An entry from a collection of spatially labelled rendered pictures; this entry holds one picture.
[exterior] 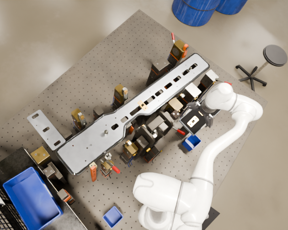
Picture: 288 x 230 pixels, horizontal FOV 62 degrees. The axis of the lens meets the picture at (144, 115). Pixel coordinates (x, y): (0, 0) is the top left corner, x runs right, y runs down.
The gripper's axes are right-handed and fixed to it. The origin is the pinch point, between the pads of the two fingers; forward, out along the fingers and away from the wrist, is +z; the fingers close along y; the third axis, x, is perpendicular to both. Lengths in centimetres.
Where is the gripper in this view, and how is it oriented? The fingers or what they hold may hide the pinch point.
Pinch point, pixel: (195, 119)
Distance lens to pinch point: 159.5
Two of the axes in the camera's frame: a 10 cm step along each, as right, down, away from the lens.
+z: -1.8, 3.8, 9.1
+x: -7.0, 6.0, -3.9
